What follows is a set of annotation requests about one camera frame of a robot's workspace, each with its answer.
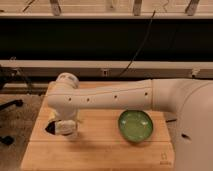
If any black office chair base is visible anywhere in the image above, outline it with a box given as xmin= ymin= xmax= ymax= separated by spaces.
xmin=0 ymin=65 xmax=30 ymax=146

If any black phone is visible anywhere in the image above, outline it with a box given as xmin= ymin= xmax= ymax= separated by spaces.
xmin=45 ymin=122 xmax=56 ymax=135

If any black hanging cable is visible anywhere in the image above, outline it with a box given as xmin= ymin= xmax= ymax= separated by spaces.
xmin=118 ymin=9 xmax=157 ymax=78

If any white sponge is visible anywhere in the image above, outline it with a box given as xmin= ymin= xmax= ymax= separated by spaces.
xmin=55 ymin=120 xmax=77 ymax=135

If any green bowl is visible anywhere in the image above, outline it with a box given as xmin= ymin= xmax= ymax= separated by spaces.
xmin=118 ymin=110 xmax=153 ymax=143

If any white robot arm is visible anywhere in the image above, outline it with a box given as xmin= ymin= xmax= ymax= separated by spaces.
xmin=47 ymin=73 xmax=213 ymax=171

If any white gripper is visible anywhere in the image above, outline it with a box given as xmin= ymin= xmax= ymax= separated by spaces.
xmin=48 ymin=110 xmax=78 ymax=123

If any wooden board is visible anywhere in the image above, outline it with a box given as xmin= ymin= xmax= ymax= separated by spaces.
xmin=21 ymin=95 xmax=174 ymax=171

